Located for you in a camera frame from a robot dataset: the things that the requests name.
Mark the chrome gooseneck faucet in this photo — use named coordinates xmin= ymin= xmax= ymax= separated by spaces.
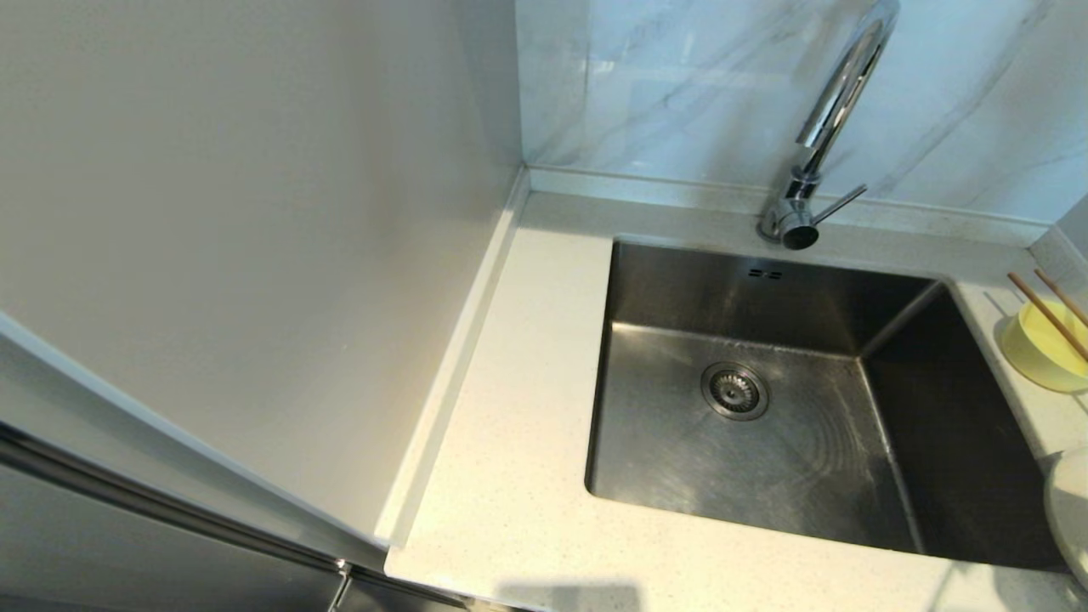
xmin=758 ymin=0 xmax=900 ymax=252

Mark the yellow plastic bowl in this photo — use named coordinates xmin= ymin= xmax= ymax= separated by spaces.
xmin=1000 ymin=299 xmax=1088 ymax=394

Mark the white ceramic bowl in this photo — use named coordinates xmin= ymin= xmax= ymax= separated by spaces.
xmin=1044 ymin=448 xmax=1088 ymax=592

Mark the stainless steel sink basin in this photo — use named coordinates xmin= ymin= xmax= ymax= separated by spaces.
xmin=584 ymin=240 xmax=1070 ymax=570

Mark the round metal drain strainer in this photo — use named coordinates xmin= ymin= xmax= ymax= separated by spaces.
xmin=701 ymin=362 xmax=771 ymax=422

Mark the tall grey cabinet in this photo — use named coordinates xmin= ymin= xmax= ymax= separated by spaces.
xmin=0 ymin=0 xmax=524 ymax=612

